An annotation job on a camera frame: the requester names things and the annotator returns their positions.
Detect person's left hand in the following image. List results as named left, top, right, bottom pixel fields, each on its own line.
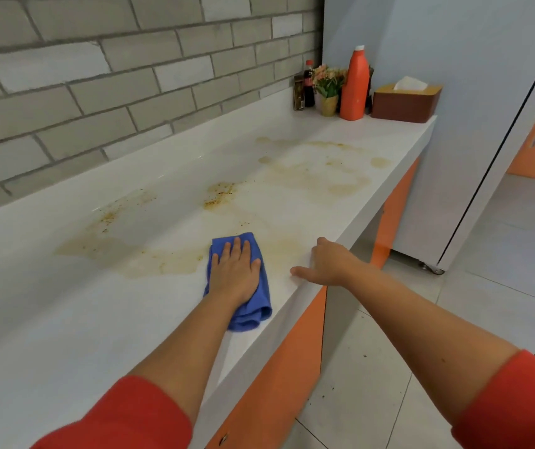
left=208, top=236, right=262, bottom=308

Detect person's right hand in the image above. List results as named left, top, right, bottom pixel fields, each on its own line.
left=289, top=237, right=365, bottom=288

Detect blue cloth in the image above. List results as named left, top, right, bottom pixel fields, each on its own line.
left=203, top=232, right=273, bottom=332

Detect brown tissue box yellow lid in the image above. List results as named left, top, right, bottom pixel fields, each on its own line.
left=371, top=82, right=443, bottom=124

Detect large red plastic bottle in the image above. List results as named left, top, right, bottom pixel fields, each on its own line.
left=340, top=45, right=371, bottom=122

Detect artificial flowers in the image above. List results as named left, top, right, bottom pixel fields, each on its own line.
left=312, top=65, right=348, bottom=117

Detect cola bottle with red cap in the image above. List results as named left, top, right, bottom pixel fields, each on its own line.
left=302, top=59, right=316, bottom=108

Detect dark and yellow snack packet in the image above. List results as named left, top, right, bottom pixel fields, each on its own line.
left=364, top=65, right=375, bottom=115

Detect person's right forearm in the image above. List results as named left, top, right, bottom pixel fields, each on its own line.
left=346, top=264, right=520, bottom=424

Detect person's left forearm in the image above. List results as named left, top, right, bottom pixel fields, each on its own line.
left=129, top=294, right=247, bottom=424

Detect white countertop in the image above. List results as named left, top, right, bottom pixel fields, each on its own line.
left=0, top=86, right=437, bottom=449

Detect black cable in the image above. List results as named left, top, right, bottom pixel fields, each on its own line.
left=437, top=22, right=535, bottom=267

